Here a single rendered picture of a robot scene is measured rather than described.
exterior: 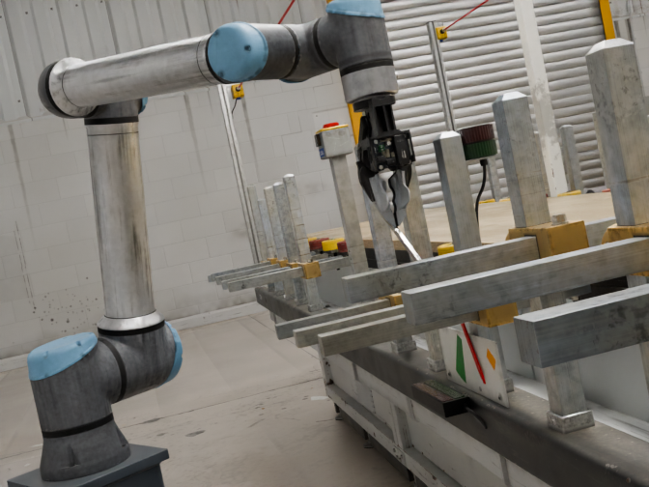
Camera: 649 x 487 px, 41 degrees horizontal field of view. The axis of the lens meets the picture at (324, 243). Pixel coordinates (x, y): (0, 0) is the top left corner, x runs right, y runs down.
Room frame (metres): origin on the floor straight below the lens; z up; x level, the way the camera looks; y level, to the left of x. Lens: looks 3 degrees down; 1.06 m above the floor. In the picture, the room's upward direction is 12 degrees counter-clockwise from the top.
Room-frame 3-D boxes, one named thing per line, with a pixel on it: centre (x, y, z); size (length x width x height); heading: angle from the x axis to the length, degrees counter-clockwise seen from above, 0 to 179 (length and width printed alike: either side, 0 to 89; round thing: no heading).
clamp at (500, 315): (1.34, -0.23, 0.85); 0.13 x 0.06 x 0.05; 11
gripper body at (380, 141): (1.43, -0.13, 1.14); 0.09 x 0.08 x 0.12; 11
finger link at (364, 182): (1.45, -0.10, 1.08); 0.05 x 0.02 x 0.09; 101
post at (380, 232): (1.85, -0.12, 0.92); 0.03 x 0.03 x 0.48; 11
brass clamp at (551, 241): (1.09, -0.27, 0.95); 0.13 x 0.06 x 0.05; 11
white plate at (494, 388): (1.39, -0.19, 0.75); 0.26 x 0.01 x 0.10; 11
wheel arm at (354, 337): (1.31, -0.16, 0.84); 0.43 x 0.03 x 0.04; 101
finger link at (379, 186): (1.43, -0.11, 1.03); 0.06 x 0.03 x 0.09; 11
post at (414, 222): (1.61, -0.17, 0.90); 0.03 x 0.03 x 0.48; 11
